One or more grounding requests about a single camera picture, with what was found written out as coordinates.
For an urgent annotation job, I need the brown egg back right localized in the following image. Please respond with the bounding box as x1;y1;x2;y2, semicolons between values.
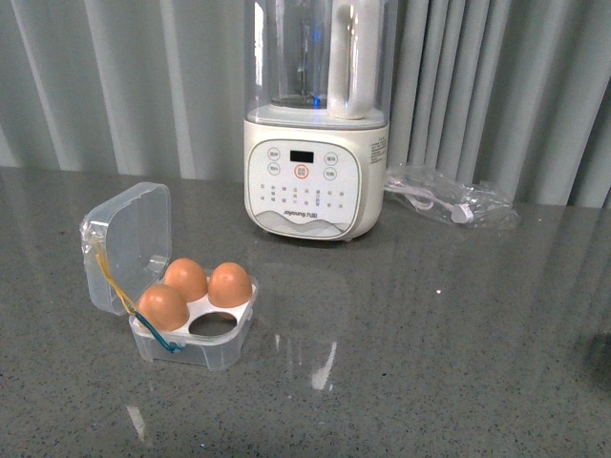
208;262;253;308

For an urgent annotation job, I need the brown egg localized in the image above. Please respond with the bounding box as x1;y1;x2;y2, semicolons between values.
138;284;189;331
208;262;253;308
163;258;208;302

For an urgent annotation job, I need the brown egg back left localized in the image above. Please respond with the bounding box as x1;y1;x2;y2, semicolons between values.
163;258;208;302

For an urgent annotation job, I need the brown egg front left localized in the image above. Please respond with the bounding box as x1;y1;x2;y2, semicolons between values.
138;284;189;331

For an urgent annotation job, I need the clear plastic egg box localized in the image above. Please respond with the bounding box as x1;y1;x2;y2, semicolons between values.
80;182;258;370

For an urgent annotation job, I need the white Joyoung blender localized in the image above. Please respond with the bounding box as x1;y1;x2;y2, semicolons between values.
243;1;398;240

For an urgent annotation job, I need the clear plastic bag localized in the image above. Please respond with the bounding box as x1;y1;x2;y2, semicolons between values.
384;164;519;230

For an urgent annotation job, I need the yellow blue rubber band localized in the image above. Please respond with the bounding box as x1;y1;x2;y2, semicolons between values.
93;241;184;354

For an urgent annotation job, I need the white power cord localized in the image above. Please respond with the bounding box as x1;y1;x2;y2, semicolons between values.
384;180;474;224

